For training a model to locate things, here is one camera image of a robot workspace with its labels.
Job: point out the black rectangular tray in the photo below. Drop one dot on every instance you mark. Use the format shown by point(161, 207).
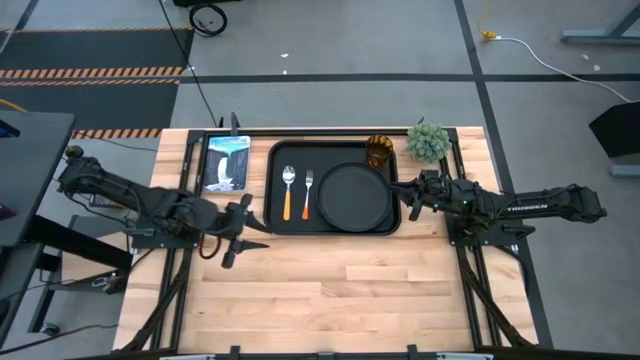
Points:
point(300, 150)

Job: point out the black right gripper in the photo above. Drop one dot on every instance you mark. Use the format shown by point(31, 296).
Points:
point(432, 190)

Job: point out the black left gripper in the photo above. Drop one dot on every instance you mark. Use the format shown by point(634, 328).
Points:
point(235, 225)

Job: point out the small green potted plant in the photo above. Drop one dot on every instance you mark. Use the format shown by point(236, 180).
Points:
point(428, 142)

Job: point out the waterfall cover book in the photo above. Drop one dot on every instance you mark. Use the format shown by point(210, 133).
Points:
point(226, 162)

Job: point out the black box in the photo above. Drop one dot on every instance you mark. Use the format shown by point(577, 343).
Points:
point(617, 130)

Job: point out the black hazard-striped floor mat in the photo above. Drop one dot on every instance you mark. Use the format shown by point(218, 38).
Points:
point(90, 52)

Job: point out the black side desk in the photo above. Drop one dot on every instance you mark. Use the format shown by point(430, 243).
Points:
point(30, 170)

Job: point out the black round plate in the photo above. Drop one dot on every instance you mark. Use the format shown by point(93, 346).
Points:
point(354, 197)

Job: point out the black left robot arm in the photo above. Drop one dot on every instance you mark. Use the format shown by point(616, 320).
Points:
point(150, 202)

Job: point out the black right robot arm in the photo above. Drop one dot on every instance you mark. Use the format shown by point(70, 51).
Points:
point(525, 205)

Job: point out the grey table leg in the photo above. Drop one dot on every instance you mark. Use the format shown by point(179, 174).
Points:
point(605, 32)

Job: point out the amber faceted glass cup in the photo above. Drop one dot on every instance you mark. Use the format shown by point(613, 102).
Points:
point(379, 150)

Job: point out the black aluminium table frame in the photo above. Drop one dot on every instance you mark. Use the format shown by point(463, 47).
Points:
point(470, 300)

